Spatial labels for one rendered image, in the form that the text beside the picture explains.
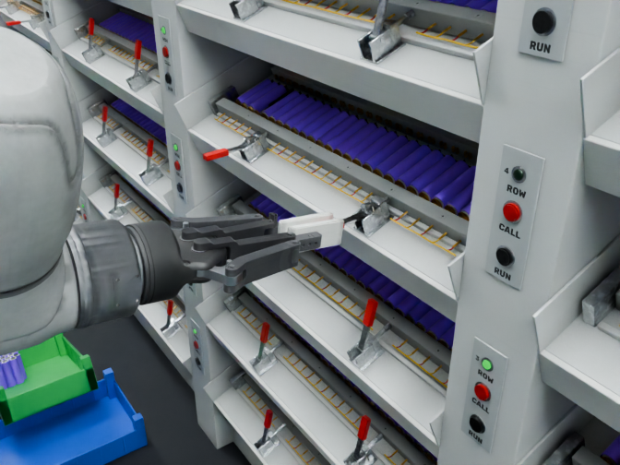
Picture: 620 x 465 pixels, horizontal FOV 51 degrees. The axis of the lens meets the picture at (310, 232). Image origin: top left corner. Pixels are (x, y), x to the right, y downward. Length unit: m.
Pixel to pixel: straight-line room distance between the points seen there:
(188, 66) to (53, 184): 0.69
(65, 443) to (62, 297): 1.06
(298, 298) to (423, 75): 0.45
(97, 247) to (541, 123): 0.37
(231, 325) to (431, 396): 0.54
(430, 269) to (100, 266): 0.33
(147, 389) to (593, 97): 1.37
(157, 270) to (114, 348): 1.25
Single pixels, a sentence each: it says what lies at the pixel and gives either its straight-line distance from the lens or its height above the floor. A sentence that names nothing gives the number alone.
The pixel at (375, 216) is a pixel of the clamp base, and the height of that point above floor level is 0.76.
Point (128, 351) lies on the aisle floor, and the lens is 1.81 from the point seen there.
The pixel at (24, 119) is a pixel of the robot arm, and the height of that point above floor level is 0.98.
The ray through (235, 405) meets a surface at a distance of 1.38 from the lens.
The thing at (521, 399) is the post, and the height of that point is 0.67.
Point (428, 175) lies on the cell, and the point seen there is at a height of 0.79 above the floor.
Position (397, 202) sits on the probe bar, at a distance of 0.75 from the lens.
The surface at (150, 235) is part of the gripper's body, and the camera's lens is 0.59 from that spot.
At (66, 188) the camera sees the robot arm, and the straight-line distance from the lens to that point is 0.43.
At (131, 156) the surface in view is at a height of 0.55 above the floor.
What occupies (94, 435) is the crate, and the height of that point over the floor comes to 0.00.
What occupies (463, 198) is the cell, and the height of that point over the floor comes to 0.79.
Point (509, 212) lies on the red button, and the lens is 0.57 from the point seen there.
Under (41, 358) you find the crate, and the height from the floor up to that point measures 0.01.
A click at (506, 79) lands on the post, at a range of 0.55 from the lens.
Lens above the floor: 1.09
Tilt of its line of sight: 28 degrees down
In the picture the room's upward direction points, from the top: straight up
